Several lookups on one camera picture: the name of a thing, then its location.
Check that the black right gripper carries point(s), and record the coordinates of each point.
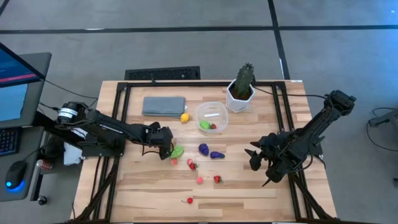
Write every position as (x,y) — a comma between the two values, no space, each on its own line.
(273,149)

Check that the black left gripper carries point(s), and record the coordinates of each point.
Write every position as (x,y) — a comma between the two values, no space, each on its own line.
(160,135)

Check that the green toy starfruit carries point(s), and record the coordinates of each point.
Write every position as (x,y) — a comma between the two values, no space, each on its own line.
(178,152)

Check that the pink toy fruit piece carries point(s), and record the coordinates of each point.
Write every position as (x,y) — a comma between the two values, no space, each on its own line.
(189,161)
(174,162)
(199,180)

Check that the yellow toy lemon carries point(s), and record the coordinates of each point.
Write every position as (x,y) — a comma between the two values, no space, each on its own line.
(185,117)

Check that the purple toy eggplant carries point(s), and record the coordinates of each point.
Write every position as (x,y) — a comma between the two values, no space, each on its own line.
(216,155)

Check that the red toy strawberry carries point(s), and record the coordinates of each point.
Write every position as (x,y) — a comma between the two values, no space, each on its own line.
(217,179)
(193,166)
(213,126)

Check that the green toy cabbage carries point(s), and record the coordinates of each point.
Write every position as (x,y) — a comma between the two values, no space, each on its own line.
(205,125)

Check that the red toy cherry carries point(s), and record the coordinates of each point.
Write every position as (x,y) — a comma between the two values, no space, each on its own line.
(190,200)

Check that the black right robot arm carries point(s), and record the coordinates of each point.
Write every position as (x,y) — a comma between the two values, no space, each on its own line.
(314,124)

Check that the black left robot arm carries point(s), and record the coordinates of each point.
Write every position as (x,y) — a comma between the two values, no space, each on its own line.
(105,124)

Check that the clear plastic tupperware container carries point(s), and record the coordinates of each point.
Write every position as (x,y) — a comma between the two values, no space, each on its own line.
(217,107)

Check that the grey folded cloth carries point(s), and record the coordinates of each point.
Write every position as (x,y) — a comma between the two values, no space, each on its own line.
(163,105)

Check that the purple toy grapes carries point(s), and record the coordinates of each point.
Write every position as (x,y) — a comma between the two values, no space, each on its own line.
(203,149)

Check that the white hexagonal plant pot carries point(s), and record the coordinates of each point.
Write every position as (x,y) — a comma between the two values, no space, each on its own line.
(236,104)

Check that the black floor vent grille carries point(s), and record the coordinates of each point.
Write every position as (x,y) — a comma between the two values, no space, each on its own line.
(161,73)

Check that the green cactus plant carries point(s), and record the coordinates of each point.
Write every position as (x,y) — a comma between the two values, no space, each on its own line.
(244,79)

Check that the white crumpled paper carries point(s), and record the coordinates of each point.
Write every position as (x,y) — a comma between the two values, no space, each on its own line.
(72,155)

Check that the red soda can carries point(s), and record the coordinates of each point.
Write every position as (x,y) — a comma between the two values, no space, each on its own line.
(45,164)

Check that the black caster wheel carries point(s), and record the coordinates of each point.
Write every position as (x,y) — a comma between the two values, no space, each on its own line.
(42,200)

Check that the black computer mouse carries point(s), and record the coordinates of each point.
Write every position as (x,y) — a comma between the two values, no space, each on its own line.
(15,175)

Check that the computer monitor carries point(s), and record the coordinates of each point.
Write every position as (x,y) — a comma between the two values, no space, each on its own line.
(15,93)

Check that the black keyboard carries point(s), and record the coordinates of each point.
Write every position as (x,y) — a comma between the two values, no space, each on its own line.
(7,141)

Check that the grey desk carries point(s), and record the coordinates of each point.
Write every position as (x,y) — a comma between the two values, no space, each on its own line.
(9,196)

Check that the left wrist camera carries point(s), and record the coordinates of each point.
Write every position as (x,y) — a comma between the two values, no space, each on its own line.
(165,154)

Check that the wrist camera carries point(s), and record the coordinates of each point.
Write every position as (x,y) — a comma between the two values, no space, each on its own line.
(276,174)
(165,154)

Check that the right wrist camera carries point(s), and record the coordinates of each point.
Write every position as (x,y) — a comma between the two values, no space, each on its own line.
(276,174)

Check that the black metal table frame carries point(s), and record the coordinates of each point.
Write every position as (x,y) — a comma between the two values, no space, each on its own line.
(202,84)

